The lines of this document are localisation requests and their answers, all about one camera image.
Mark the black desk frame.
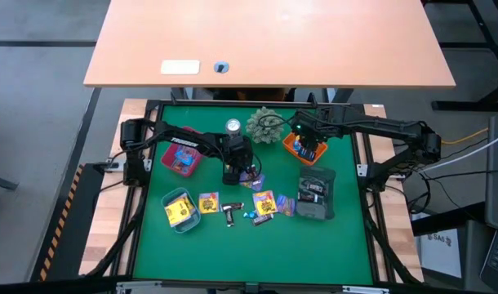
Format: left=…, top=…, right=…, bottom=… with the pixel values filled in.
left=422, top=0, right=498, bottom=112

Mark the orange plastic basket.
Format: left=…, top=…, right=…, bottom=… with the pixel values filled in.
left=281, top=131, right=330, bottom=167

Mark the grey translucent plastic bin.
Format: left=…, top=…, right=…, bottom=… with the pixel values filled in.
left=294, top=165, right=337, bottom=221

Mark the white cable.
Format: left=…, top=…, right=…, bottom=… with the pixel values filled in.
left=418, top=134, right=498, bottom=175

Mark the yellow extension cord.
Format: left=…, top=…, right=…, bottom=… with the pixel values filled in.
left=439, top=127, right=491, bottom=146

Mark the large wooden desk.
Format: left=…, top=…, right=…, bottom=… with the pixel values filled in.
left=82, top=0, right=457, bottom=90

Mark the artificial green potted plant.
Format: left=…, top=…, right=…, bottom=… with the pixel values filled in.
left=245, top=105, right=286, bottom=145

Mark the black hazard-striped floor ramp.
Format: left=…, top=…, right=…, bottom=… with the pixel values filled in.
left=28, top=162, right=111, bottom=283

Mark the teal plastic bin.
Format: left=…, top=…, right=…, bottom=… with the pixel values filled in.
left=160, top=186, right=202, bottom=235

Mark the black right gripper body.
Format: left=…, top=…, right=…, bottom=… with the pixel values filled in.
left=291, top=109, right=330, bottom=142

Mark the black metal table frame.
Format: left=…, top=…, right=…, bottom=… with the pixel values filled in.
left=109, top=97, right=425, bottom=294

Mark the green table mat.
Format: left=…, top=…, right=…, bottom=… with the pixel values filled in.
left=132, top=105, right=376, bottom=286

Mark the red plastic bin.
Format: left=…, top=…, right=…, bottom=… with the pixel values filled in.
left=160, top=125, right=206, bottom=178

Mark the purple gummy candy bag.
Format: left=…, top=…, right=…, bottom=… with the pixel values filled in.
left=275, top=194, right=297, bottom=218
left=170, top=158, right=193, bottom=173
left=173, top=147, right=198, bottom=167
left=238, top=170, right=267, bottom=193

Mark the white labelled box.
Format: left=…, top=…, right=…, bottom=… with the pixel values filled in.
left=419, top=227, right=465, bottom=279

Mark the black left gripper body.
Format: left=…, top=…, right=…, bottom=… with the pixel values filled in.
left=220, top=135, right=255, bottom=176

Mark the grey chair base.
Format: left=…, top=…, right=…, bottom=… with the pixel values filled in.
left=0, top=172, right=20, bottom=192

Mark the yellow Sour Patch candy bag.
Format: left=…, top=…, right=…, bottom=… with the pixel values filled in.
left=164, top=197, right=192, bottom=228
left=179, top=193, right=198, bottom=216
left=251, top=189, right=279, bottom=217
left=198, top=191, right=220, bottom=216

